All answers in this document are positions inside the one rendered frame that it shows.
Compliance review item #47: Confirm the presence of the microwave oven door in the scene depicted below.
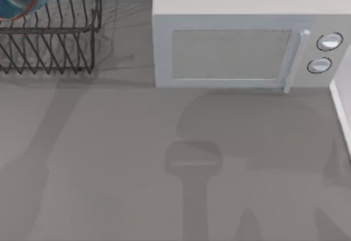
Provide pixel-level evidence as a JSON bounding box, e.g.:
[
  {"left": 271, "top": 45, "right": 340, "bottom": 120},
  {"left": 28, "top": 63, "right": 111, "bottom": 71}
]
[{"left": 153, "top": 15, "right": 310, "bottom": 89}]

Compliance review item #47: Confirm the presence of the pale microwave oven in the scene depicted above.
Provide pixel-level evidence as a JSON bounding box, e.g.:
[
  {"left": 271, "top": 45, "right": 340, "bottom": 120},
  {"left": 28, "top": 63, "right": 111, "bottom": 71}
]
[{"left": 152, "top": 0, "right": 351, "bottom": 94}]

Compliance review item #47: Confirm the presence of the small white microwave knob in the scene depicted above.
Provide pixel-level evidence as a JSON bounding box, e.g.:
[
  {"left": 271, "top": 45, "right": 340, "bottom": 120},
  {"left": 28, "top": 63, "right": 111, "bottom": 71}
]
[{"left": 306, "top": 56, "right": 333, "bottom": 74}]

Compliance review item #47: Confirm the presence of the large white microwave knob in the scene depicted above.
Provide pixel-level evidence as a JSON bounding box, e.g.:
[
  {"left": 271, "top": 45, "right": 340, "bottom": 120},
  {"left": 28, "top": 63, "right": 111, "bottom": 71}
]
[{"left": 315, "top": 32, "right": 344, "bottom": 52}]

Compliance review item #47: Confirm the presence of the pale microwave door handle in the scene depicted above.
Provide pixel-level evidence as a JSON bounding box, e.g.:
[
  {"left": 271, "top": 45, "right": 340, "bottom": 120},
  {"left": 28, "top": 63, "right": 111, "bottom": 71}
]
[{"left": 283, "top": 29, "right": 311, "bottom": 94}]

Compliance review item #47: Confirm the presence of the black wire dish rack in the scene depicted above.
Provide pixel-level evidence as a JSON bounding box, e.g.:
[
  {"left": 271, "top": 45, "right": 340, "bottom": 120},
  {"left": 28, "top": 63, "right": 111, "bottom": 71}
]
[{"left": 0, "top": 0, "right": 104, "bottom": 75}]

